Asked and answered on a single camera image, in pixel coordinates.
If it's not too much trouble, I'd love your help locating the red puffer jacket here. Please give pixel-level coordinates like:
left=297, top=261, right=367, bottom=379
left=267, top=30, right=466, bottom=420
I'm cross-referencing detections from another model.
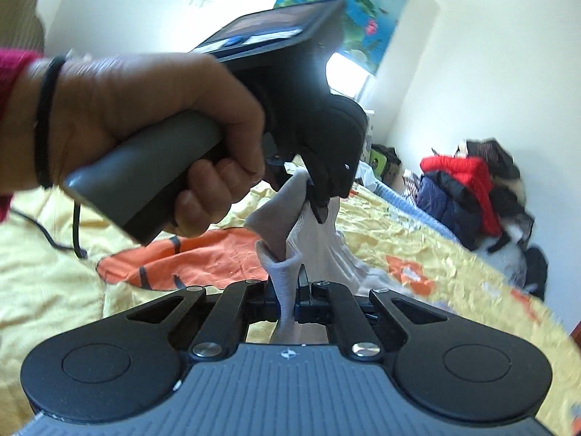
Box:
left=420, top=155, right=503, bottom=238

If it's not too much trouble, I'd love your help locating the person's left forearm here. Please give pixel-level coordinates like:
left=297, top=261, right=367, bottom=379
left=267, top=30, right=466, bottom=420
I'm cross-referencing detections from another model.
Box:
left=0, top=49, right=62, bottom=225

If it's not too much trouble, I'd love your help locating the lotus print roller blind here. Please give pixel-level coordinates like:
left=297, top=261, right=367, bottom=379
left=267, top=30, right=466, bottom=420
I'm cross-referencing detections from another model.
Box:
left=276, top=0, right=412, bottom=76

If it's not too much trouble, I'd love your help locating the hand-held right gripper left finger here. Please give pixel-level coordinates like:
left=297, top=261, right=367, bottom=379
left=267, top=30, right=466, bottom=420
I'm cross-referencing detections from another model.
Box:
left=127, top=280, right=279, bottom=359

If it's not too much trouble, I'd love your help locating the black cable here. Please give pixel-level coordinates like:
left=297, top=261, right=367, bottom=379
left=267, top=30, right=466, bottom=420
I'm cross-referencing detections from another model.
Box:
left=10, top=199, right=90, bottom=261

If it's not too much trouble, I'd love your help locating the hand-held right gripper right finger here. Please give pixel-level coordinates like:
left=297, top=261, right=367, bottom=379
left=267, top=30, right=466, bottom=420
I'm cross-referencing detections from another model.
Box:
left=293, top=267, right=448, bottom=360

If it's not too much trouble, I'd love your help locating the yellow floral bedsheet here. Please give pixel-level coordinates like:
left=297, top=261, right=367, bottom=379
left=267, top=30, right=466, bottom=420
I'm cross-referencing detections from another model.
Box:
left=0, top=176, right=581, bottom=436

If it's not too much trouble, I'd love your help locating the black hair tie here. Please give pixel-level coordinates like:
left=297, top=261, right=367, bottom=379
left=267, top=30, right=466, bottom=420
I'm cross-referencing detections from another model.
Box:
left=34, top=54, right=70, bottom=190

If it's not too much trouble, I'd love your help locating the person's left hand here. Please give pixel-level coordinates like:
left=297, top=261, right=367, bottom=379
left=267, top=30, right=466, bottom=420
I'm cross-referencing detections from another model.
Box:
left=41, top=52, right=269, bottom=239

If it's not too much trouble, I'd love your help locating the blue blanket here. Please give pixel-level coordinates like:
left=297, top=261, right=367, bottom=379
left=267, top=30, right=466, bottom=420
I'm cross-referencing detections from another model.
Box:
left=376, top=181, right=460, bottom=242

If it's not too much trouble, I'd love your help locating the olive striped cloth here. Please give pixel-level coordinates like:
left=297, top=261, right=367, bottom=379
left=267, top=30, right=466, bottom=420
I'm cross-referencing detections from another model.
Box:
left=0, top=0, right=47, bottom=52

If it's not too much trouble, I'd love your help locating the window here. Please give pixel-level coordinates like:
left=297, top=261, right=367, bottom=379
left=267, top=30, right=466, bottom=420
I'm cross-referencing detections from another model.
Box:
left=324, top=50, right=378, bottom=106

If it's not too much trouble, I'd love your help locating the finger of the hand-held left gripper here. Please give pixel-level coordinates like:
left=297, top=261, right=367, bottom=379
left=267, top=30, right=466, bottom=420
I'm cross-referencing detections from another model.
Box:
left=297, top=143, right=356, bottom=225

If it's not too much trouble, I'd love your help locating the white sock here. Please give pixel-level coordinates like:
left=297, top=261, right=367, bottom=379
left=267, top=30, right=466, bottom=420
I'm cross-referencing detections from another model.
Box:
left=254, top=196, right=387, bottom=347
left=244, top=167, right=318, bottom=262

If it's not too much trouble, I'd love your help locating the pile of dark clothes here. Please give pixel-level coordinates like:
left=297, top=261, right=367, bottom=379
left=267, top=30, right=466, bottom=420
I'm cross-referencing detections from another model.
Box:
left=403, top=137, right=551, bottom=301

